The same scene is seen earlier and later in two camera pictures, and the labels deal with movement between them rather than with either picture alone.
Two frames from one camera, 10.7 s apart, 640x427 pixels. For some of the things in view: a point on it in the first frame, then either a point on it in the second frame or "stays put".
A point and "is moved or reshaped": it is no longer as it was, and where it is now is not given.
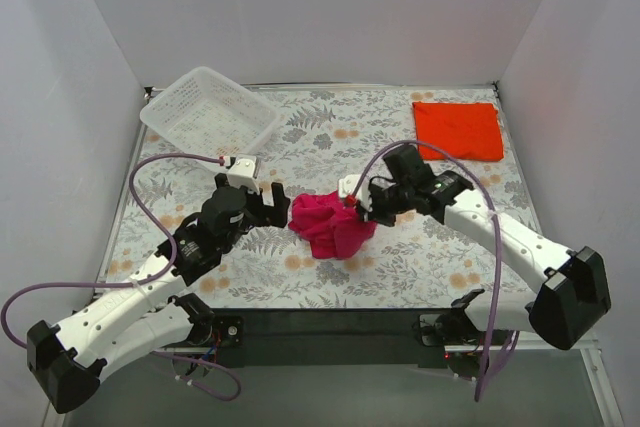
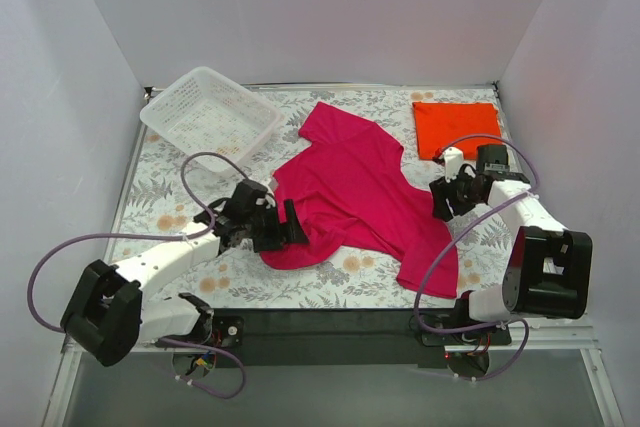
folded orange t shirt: [466, 131] stays put
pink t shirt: [333, 229] is moved or reshaped
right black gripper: [377, 204] to [445, 195]
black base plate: [275, 337] stays put
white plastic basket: [214, 114] stays put
